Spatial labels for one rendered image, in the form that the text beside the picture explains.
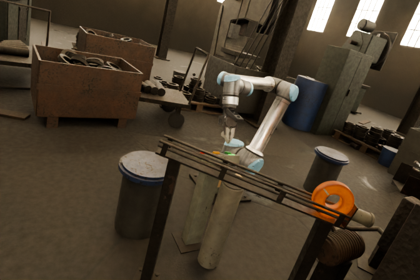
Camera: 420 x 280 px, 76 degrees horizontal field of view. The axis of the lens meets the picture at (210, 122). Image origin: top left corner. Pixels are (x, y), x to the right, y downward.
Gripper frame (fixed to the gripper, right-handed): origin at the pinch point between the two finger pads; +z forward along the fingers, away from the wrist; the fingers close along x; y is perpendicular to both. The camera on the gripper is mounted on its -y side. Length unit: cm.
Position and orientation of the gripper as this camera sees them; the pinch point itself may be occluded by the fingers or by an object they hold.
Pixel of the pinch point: (229, 141)
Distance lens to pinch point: 149.8
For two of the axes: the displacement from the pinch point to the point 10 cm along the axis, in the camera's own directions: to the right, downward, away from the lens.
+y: -5.1, -0.6, 8.6
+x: -8.5, -0.7, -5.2
